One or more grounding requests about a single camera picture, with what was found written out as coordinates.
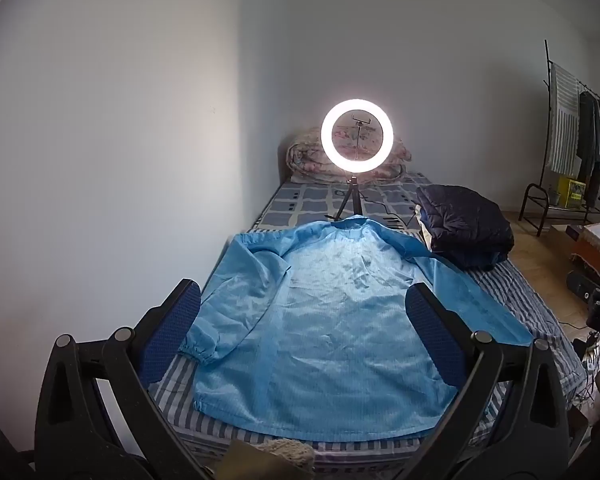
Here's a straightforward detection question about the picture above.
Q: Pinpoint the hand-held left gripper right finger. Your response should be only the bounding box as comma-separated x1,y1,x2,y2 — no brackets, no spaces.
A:
405,282,573,480

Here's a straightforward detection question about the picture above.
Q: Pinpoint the beige knit cloth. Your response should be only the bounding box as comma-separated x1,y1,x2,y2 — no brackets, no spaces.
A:
254,437,317,480

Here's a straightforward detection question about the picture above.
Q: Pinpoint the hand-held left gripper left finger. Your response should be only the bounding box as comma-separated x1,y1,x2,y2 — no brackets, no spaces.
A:
34,278,211,480

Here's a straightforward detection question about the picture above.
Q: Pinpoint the black ring light cable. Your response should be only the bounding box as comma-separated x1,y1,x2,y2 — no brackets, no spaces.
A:
361,199,423,233

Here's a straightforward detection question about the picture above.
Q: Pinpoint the blue checked bed sheet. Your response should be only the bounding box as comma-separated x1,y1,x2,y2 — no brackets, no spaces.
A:
252,172,433,233

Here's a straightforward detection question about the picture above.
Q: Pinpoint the rolled floral quilt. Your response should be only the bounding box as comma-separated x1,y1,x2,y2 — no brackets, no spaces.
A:
285,126,412,184

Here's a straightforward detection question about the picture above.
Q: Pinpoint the black metal clothes rack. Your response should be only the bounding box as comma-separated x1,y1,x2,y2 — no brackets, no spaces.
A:
519,40,600,237

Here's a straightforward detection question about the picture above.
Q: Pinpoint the blue striped blanket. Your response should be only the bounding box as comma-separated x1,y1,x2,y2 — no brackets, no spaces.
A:
147,230,588,480

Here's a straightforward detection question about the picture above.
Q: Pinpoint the striped hanging towel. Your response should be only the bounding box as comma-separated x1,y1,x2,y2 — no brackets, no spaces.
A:
549,62,581,177

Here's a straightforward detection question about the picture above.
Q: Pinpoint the light blue zip jacket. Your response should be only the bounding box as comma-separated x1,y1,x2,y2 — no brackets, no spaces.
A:
179,215,535,443

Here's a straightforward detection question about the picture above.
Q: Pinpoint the yellow box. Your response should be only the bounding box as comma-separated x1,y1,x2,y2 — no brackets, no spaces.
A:
557,176,587,209

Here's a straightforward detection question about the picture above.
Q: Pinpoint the folded navy puffer jacket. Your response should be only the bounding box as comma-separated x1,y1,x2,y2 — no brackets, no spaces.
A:
416,184,515,268

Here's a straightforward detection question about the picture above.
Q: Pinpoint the black mini tripod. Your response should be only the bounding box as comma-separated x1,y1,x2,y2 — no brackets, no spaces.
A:
325,174,365,222

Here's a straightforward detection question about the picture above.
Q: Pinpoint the grey hanging coat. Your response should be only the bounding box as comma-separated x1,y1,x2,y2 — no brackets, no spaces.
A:
576,91,598,208

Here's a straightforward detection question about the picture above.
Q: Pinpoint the black cables bundle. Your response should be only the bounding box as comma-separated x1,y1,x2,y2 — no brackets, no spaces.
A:
572,332,600,403

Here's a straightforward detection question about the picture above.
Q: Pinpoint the phone holder rod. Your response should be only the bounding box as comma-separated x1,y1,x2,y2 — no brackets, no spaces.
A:
351,114,372,161

